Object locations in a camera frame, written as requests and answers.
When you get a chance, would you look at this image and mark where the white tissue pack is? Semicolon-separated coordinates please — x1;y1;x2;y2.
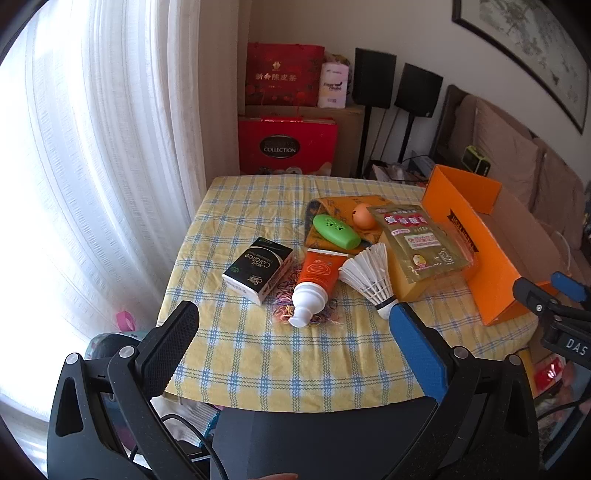
318;61;348;109

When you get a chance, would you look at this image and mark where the black white small box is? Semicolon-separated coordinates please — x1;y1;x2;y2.
222;237;294;306

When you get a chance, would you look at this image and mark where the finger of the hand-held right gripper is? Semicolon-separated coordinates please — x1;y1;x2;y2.
551;271;591;303
513;277;591;321

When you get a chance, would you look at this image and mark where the white feather shuttlecock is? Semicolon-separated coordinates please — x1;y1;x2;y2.
338;243;400;320

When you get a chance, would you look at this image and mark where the yellow blue checked tablecloth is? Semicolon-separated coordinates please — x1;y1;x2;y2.
156;174;541;412

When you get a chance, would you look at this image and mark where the brown sofa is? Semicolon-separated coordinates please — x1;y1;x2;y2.
429;85;591;287

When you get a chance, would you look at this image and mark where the red gift bag gold print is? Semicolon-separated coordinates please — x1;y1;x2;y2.
245;43;325;108

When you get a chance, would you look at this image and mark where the black speaker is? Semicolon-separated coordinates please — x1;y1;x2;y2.
353;47;397;109
394;63;444;118

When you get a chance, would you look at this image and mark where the green paw-print case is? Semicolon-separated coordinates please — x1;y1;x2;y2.
313;213;362;251

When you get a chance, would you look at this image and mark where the yellow box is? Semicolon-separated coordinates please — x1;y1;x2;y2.
388;265;467;302

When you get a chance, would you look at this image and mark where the orange white cream tube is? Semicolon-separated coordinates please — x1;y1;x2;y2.
288;248;358;328

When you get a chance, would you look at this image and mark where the orange towel blue pattern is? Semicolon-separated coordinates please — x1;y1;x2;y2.
305;196;393;252

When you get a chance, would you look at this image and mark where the framed wall painting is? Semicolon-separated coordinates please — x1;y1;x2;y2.
451;0;591;136

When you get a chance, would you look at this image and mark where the white sheer curtain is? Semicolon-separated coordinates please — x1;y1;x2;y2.
0;0;241;416

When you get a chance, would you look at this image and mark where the bag of colourful rubber bands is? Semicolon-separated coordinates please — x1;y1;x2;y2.
270;265;340;326

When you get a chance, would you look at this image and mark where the black cable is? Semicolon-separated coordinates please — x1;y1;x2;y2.
124;413;218;464

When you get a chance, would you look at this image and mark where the red packet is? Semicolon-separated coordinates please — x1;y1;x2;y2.
536;360;567;393

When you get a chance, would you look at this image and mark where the red chocolate gift bag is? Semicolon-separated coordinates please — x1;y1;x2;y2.
238;116;339;176

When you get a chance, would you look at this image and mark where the black speaker stand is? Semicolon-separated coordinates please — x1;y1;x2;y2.
358;106;373;178
399;113;414;162

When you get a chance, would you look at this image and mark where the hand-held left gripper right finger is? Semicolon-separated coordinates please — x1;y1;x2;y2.
389;302;541;480

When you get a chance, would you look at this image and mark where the orange cardboard box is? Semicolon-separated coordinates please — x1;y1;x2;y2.
422;165;561;327

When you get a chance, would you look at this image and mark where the orange ball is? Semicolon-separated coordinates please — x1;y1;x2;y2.
352;203;377;230

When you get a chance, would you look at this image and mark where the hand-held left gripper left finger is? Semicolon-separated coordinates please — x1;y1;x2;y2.
46;301;208;480

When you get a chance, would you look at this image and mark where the small green radio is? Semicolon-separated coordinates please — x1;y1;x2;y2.
463;145;491;172

